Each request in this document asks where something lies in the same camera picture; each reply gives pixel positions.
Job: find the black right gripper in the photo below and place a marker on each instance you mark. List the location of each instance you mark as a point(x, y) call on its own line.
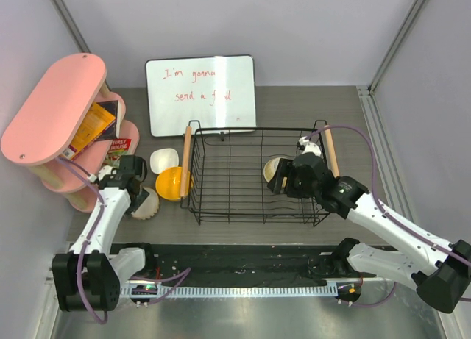
point(286, 169)

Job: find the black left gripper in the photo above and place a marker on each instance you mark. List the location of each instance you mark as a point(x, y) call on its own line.
point(137, 202)

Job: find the beige floral ceramic bowl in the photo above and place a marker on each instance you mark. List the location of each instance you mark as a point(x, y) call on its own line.
point(149, 207)

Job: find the orange yellow ribbed bowl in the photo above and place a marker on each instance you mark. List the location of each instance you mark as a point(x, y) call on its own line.
point(168, 182)

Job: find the green square bowl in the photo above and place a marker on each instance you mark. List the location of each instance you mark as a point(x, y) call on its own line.
point(163, 159)

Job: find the black wire dish rack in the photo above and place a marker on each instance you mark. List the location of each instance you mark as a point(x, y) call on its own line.
point(225, 173)

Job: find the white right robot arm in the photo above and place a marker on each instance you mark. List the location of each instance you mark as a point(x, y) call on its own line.
point(435, 268)

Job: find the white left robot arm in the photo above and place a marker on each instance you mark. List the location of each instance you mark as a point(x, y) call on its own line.
point(86, 277)

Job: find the yellow dotted white bowl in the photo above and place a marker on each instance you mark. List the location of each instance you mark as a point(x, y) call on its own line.
point(270, 168)

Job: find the red storey house book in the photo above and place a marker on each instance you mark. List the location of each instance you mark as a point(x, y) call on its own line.
point(118, 148)

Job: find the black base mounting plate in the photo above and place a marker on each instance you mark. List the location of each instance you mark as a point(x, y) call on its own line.
point(240, 265)

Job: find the yellow orange book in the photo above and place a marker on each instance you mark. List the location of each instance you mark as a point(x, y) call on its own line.
point(89, 130)

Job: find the dark purple book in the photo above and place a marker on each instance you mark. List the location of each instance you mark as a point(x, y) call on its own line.
point(112, 112)

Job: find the whiteboard with red writing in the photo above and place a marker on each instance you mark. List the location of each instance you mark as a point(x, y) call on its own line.
point(212, 92)

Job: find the pink three-tier shelf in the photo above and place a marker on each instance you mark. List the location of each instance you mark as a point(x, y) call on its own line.
point(50, 117)

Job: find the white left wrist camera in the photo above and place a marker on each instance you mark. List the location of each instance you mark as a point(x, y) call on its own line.
point(104, 171)

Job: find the white slotted cable duct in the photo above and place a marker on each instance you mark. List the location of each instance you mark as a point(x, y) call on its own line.
point(131, 290)

